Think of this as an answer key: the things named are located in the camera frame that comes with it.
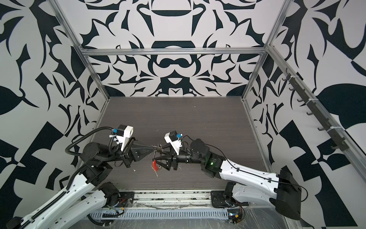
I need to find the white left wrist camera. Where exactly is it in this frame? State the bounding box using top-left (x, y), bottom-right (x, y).
top-left (109, 125), bottom-right (134, 153)

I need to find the black wall hook rail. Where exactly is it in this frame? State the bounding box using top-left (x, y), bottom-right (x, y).
top-left (283, 70), bottom-right (349, 151)

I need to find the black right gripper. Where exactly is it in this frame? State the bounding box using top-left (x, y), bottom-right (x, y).
top-left (156, 143), bottom-right (207, 172)

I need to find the aluminium frame crossbar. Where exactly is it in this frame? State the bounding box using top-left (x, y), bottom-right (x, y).
top-left (81, 47), bottom-right (265, 56)

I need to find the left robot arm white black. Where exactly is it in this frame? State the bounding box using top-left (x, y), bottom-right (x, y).
top-left (5, 125), bottom-right (156, 229)

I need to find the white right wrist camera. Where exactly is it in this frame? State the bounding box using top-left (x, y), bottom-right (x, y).
top-left (164, 131), bottom-right (183, 155)

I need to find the white slotted cable duct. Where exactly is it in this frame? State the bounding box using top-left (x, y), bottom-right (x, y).
top-left (91, 209), bottom-right (228, 220)

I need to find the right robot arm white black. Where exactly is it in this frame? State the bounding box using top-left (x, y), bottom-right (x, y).
top-left (153, 138), bottom-right (305, 220)

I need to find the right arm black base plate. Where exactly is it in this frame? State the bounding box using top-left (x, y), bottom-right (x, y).
top-left (210, 190), bottom-right (234, 208)

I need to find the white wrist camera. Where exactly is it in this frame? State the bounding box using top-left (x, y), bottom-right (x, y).
top-left (164, 131), bottom-right (183, 155)
top-left (109, 125), bottom-right (134, 153)

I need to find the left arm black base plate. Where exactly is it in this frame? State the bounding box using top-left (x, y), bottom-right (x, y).
top-left (115, 191), bottom-right (135, 208)

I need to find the red key tag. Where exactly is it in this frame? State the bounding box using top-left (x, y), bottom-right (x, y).
top-left (152, 160), bottom-right (159, 172)

